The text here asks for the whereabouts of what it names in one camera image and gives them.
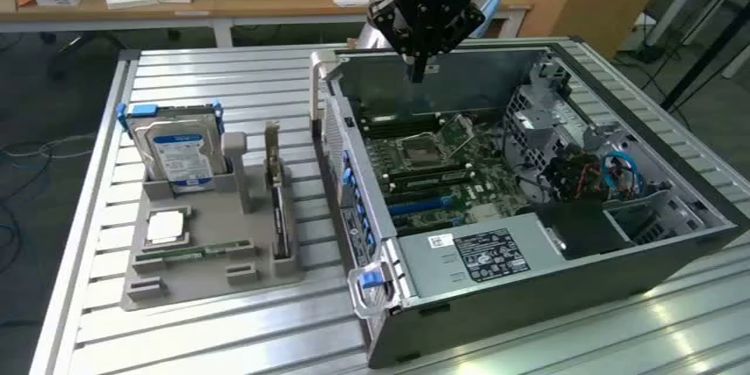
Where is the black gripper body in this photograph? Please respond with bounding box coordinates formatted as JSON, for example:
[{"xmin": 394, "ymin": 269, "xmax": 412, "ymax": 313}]
[{"xmin": 392, "ymin": 0, "xmax": 479, "ymax": 58}]

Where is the graphics card with metal bracket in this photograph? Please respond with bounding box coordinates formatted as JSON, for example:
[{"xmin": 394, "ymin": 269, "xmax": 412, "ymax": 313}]
[{"xmin": 261, "ymin": 119, "xmax": 293, "ymax": 263}]

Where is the metal socket cover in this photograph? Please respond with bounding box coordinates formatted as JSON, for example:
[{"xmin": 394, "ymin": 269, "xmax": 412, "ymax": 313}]
[{"xmin": 437, "ymin": 113, "xmax": 476, "ymax": 148}]

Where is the CPU socket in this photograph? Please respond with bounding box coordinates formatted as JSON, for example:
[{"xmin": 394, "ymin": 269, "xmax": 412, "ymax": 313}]
[{"xmin": 397, "ymin": 135, "xmax": 447, "ymax": 166}]

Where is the green motherboard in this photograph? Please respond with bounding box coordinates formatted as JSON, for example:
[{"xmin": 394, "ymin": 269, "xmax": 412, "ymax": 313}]
[{"xmin": 356, "ymin": 100, "xmax": 528, "ymax": 235}]

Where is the RAM stick with white label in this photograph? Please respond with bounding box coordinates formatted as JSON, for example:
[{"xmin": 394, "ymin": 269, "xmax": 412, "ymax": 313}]
[{"xmin": 384, "ymin": 165, "xmax": 476, "ymax": 194}]

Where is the black tripod leg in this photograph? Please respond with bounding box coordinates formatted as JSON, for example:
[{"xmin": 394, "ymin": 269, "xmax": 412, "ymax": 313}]
[{"xmin": 659, "ymin": 0, "xmax": 750, "ymax": 112}]

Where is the blue expansion slot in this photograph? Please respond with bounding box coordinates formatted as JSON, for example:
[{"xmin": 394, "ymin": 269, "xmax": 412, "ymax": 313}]
[{"xmin": 389, "ymin": 197, "xmax": 453, "ymax": 219}]

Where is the silver chipset heatsink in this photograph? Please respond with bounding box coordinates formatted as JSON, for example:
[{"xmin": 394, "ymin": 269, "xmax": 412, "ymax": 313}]
[{"xmin": 467, "ymin": 206, "xmax": 505, "ymax": 223}]

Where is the hard disk with blue carrier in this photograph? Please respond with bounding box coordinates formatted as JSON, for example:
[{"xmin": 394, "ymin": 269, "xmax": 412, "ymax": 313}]
[{"xmin": 116, "ymin": 102, "xmax": 229, "ymax": 194}]

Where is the black office chair base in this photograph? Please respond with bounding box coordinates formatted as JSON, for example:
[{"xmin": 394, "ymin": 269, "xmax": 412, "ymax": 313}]
[{"xmin": 39, "ymin": 30, "xmax": 128, "ymax": 82}]

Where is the grey plastic parts rack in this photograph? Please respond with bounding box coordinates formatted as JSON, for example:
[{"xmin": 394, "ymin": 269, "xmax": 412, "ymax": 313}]
[{"xmin": 120, "ymin": 131, "xmax": 309, "ymax": 311}]

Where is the grey disk bay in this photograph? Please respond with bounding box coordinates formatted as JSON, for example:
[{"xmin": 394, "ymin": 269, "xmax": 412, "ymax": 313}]
[{"xmin": 601, "ymin": 190, "xmax": 704, "ymax": 247}]

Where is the grey power supply unit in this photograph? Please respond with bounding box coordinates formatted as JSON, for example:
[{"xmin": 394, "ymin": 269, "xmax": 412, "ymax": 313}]
[{"xmin": 397, "ymin": 212, "xmax": 567, "ymax": 301}]

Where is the silver CPU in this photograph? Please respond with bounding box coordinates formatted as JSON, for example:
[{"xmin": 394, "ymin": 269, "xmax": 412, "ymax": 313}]
[{"xmin": 145, "ymin": 212, "xmax": 188, "ymax": 245}]

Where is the green RAM stick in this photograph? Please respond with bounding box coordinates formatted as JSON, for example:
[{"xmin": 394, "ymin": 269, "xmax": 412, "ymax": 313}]
[{"xmin": 137, "ymin": 239, "xmax": 253, "ymax": 258}]

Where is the open grey PC case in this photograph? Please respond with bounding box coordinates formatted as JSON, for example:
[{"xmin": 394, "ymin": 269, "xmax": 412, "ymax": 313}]
[{"xmin": 308, "ymin": 39, "xmax": 740, "ymax": 370}]

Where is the blue wire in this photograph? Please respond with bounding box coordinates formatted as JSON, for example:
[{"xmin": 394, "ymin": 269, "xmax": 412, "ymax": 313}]
[{"xmin": 600, "ymin": 149, "xmax": 647, "ymax": 195}]

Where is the white floor cable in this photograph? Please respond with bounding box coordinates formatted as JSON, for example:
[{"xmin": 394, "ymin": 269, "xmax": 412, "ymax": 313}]
[{"xmin": 0, "ymin": 133, "xmax": 94, "ymax": 162}]

